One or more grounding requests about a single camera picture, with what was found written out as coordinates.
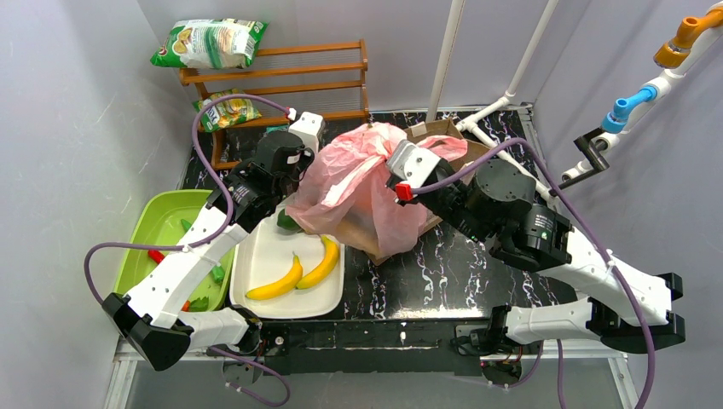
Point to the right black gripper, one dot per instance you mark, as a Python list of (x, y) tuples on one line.
[(425, 195)]

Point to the brown burlap tote bag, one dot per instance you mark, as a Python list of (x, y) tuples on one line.
[(377, 226)]

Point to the pink plastic grocery bag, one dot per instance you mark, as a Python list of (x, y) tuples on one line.
[(326, 191)]

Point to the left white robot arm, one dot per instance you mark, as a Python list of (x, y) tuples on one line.
[(150, 316)]

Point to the green yellow snack bag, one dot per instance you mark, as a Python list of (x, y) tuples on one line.
[(227, 113)]

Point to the green white chips bag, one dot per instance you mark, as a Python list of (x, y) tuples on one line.
[(211, 44)]

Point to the right yellow banana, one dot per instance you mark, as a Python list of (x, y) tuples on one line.
[(324, 267)]

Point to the yellow banana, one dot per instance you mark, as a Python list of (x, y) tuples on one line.
[(281, 286), (324, 267)]

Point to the black pipe clamp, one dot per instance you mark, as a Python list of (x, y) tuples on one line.
[(593, 164)]

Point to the green avocado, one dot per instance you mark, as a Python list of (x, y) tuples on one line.
[(287, 223)]

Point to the blue pipe valve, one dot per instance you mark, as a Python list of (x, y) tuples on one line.
[(615, 121)]

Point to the wooden shelf rack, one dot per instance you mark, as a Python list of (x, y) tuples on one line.
[(329, 79)]

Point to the lower left yellow banana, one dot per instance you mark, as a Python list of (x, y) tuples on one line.
[(281, 286)]

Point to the white rectangular tray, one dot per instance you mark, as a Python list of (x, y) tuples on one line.
[(266, 256)]

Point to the green cucumber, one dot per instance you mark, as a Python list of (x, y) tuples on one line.
[(217, 272)]

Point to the orange pipe valve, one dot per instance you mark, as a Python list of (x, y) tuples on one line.
[(675, 51)]

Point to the red chili pepper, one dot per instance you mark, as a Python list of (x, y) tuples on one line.
[(156, 256)]

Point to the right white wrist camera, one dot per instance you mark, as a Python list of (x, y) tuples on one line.
[(410, 166)]

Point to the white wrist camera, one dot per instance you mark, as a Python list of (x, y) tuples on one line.
[(308, 127), (410, 166)]

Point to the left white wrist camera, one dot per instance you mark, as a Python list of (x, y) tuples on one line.
[(308, 127)]

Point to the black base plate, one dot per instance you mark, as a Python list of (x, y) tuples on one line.
[(364, 346)]

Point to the white PVC pipe frame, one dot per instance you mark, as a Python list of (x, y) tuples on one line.
[(665, 82)]

